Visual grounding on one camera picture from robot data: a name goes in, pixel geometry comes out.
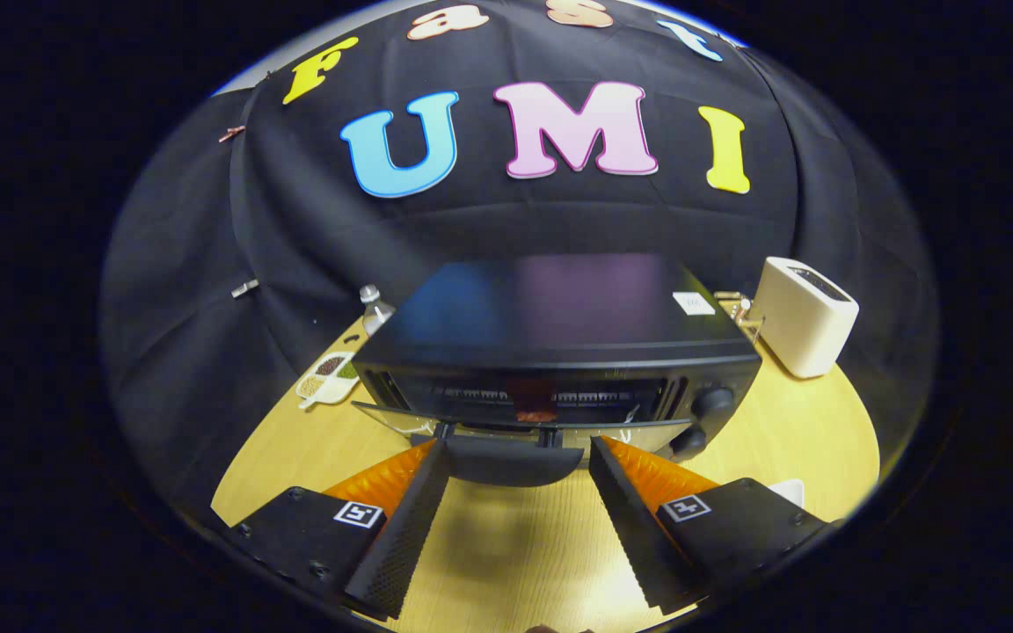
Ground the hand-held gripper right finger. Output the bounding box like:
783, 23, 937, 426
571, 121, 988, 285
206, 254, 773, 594
588, 435, 828, 616

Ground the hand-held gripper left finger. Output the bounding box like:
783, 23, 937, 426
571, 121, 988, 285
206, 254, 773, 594
223, 438, 452, 621

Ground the red-brown meat slice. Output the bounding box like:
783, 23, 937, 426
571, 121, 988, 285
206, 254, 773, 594
506, 378, 560, 423

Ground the black toaster oven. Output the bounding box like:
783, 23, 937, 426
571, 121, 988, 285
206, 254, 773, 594
350, 254, 763, 487

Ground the white bread toaster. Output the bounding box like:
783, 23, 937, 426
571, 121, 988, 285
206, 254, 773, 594
753, 256, 860, 380

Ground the white divided dish with beans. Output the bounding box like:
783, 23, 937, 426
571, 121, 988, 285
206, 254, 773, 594
295, 351, 360, 411

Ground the clear plastic bottle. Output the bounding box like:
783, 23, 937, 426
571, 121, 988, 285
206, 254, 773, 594
360, 284, 397, 338

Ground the metal wire holder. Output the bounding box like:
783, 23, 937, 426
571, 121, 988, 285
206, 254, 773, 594
714, 290, 764, 342

